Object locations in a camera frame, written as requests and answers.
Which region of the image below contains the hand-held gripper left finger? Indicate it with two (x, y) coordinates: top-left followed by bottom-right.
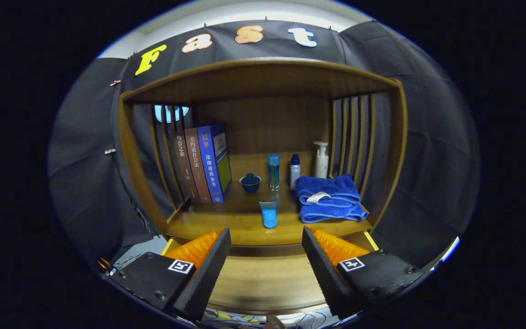
(108, 228), (232, 322)

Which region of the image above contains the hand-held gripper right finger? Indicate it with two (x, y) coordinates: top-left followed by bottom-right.
(301, 226), (428, 319)

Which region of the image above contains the wooden drawer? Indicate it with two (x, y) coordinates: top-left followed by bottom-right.
(160, 231), (380, 316)

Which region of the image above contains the blue squeeze tube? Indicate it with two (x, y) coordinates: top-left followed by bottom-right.
(259, 201), (278, 228)

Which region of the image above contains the wooden countertop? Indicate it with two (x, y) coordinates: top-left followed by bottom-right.
(166, 153), (374, 247)

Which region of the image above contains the wooden cabinet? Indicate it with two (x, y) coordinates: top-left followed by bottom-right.
(116, 57), (408, 316)

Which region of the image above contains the blue folded towel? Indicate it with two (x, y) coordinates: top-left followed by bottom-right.
(295, 174), (369, 224)

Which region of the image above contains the blue lidded teacup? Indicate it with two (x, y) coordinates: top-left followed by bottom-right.
(239, 173), (262, 193)

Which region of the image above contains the white bottle dark cap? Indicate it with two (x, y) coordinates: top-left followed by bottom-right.
(290, 154), (301, 191)

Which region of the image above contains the blue book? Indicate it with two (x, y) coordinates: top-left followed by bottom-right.
(196, 123), (232, 203)

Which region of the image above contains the reddish brown book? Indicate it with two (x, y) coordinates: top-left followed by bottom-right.
(184, 127), (212, 204)

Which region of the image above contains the white pump bottle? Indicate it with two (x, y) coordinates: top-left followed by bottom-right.
(314, 141), (330, 179)

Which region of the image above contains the dark brown book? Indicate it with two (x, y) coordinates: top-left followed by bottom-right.
(173, 130), (201, 203)

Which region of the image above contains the teal glass bottle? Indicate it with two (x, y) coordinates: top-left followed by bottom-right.
(268, 154), (280, 191)

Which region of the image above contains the black backdrop cloth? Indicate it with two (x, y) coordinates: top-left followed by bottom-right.
(47, 19), (482, 270)

